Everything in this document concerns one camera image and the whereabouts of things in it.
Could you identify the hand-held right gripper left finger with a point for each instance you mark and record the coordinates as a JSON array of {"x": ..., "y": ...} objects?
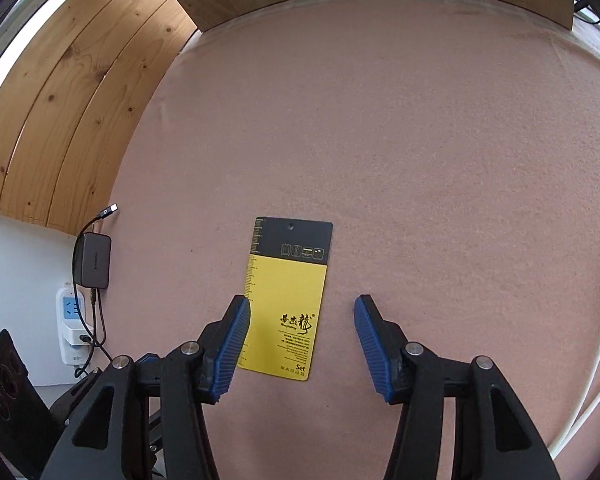
[{"x": 230, "y": 350}]

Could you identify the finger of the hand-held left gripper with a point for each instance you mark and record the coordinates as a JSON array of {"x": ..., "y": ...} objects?
[{"x": 72, "y": 402}]

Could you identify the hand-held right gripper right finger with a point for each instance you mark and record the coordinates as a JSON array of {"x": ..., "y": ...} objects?
[{"x": 375, "y": 350}]

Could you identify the yellow black paper card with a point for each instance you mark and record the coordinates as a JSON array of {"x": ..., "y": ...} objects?
[{"x": 290, "y": 280}]

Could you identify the white power strip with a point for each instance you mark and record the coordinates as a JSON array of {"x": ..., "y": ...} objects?
[{"x": 70, "y": 310}]

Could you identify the white massage roller grey balls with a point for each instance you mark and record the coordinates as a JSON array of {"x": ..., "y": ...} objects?
[{"x": 565, "y": 442}]

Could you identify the pine plank wall panel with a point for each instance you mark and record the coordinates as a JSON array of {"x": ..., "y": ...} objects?
[{"x": 70, "y": 110}]

